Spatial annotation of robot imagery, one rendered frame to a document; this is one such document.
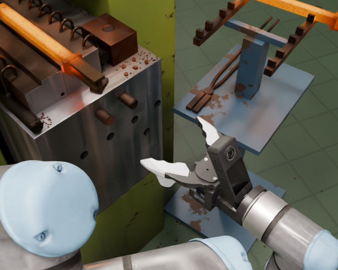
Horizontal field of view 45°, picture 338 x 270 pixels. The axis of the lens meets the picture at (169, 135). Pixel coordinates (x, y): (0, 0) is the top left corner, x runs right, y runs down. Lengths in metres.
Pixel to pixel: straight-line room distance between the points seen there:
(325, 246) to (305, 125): 1.61
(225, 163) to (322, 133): 1.61
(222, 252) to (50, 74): 0.65
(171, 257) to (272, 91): 1.03
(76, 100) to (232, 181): 0.45
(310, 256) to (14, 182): 0.46
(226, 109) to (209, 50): 1.36
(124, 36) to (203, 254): 0.74
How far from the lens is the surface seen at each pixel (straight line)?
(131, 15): 1.22
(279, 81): 1.40
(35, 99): 0.93
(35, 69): 0.95
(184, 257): 0.37
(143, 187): 1.38
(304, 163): 2.07
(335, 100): 2.43
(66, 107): 0.95
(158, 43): 1.36
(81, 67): 0.90
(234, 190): 0.67
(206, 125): 0.77
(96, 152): 1.07
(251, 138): 1.20
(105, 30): 1.05
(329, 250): 0.66
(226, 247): 0.38
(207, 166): 0.70
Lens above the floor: 1.57
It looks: 49 degrees down
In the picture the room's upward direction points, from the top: straight up
